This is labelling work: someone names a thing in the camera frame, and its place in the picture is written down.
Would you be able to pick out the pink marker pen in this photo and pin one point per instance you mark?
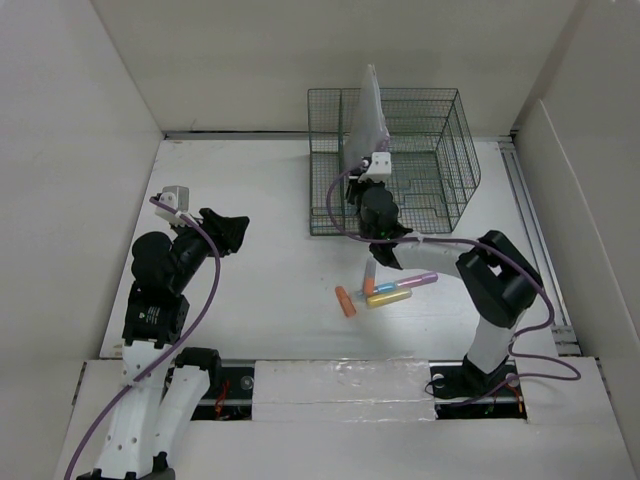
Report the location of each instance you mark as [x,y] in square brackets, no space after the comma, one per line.
[417,280]

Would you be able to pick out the clear zip pouch purple zipper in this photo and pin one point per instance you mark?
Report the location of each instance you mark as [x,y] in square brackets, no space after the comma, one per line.
[383,142]

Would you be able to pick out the orange capped clear marker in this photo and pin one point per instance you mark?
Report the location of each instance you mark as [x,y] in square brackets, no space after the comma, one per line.
[368,286]

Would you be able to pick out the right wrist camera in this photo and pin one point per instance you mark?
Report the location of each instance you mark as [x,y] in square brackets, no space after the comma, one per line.
[376,168]

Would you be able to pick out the yellow marker pen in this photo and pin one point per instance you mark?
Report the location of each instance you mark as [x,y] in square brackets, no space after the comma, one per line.
[383,299]

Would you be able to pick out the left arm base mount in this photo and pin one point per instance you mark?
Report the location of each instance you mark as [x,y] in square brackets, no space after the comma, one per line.
[230,394]

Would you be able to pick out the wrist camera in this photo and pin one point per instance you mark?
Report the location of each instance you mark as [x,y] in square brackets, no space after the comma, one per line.
[376,168]
[176,198]

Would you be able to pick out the green wire mesh organizer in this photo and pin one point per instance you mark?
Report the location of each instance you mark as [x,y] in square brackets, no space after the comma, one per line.
[435,170]

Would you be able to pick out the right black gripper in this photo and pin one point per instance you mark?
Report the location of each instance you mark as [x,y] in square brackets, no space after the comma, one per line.
[354,185]

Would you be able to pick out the aluminium rail right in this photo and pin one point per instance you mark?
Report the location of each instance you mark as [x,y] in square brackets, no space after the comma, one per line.
[562,332]

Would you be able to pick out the light blue capped marker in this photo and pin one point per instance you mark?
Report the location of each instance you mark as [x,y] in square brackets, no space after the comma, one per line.
[378,289]

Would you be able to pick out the white notebook booklet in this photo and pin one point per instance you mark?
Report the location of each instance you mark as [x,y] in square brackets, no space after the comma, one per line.
[368,120]

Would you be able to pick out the orange marker pen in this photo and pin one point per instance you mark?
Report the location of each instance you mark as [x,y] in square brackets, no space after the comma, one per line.
[345,302]

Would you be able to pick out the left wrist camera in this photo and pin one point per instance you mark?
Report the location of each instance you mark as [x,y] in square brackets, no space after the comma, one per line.
[176,198]

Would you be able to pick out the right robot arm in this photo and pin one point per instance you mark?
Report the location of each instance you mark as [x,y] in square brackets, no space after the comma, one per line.
[501,283]

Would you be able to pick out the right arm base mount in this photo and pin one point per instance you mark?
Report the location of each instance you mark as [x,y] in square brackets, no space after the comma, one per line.
[462,392]

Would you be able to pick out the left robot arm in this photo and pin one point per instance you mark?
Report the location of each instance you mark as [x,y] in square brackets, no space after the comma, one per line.
[163,380]

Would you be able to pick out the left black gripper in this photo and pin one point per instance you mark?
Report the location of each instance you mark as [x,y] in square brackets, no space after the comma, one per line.
[228,229]

